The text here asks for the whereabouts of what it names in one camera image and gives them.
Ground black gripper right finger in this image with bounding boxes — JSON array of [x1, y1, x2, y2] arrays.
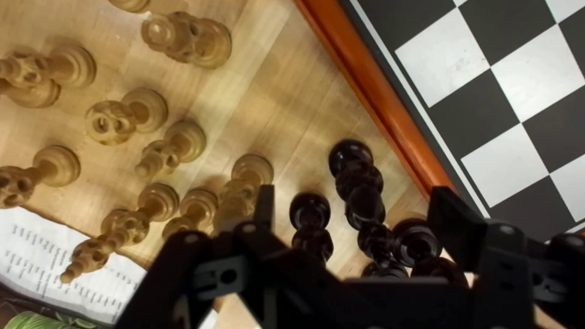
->
[[427, 189, 585, 329]]

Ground light wooden chess piece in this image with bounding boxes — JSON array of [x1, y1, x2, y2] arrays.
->
[[160, 187, 219, 240], [107, 0, 153, 15], [215, 152, 274, 233], [84, 88, 170, 147], [133, 117, 208, 180], [0, 143, 82, 209], [98, 181, 181, 245], [140, 10, 234, 70], [0, 43, 98, 110], [58, 234, 115, 286]]

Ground chessboard with orange frame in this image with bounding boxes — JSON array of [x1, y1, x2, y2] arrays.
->
[[294, 0, 585, 244]]

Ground white printed paper sheet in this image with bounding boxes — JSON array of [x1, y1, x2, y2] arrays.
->
[[0, 207, 148, 326]]

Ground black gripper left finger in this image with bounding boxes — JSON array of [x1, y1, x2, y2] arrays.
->
[[115, 185, 343, 329]]

